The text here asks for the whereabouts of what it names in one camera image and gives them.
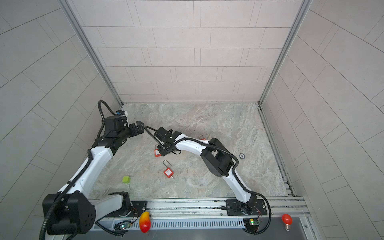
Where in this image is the green cube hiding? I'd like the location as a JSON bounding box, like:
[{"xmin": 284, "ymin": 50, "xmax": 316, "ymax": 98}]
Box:
[{"xmin": 122, "ymin": 176, "xmax": 131, "ymax": 184}]

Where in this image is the right circuit board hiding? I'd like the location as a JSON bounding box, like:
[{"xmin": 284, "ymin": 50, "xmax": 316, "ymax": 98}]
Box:
[{"xmin": 243, "ymin": 219, "xmax": 261, "ymax": 235}]

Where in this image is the yellow red mango toy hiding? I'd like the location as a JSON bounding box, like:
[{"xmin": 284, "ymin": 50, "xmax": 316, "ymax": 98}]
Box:
[{"xmin": 139, "ymin": 211, "xmax": 152, "ymax": 233}]

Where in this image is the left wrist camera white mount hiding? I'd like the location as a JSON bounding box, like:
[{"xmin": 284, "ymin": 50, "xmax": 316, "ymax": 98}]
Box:
[{"xmin": 116, "ymin": 110, "xmax": 128, "ymax": 118}]

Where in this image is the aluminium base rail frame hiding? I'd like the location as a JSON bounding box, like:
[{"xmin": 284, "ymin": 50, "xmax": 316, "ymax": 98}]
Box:
[{"xmin": 101, "ymin": 196, "xmax": 320, "ymax": 240}]

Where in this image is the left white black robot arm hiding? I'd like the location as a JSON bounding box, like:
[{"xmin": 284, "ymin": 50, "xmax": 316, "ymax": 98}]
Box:
[{"xmin": 39, "ymin": 100, "xmax": 144, "ymax": 240}]

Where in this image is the left circuit board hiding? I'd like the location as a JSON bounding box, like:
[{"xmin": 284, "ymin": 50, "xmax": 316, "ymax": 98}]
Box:
[{"xmin": 114, "ymin": 221, "xmax": 132, "ymax": 232}]

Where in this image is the circuit board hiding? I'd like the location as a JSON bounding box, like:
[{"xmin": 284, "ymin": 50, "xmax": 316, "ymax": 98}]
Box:
[
  {"xmin": 243, "ymin": 219, "xmax": 261, "ymax": 235},
  {"xmin": 114, "ymin": 221, "xmax": 132, "ymax": 232}
]

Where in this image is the red light bulb toy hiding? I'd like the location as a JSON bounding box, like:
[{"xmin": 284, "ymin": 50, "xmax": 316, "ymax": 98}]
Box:
[{"xmin": 282, "ymin": 214, "xmax": 293, "ymax": 232}]

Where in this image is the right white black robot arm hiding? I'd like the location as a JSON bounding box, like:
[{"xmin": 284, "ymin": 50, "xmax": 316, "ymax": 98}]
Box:
[{"xmin": 142, "ymin": 125, "xmax": 272, "ymax": 235}]

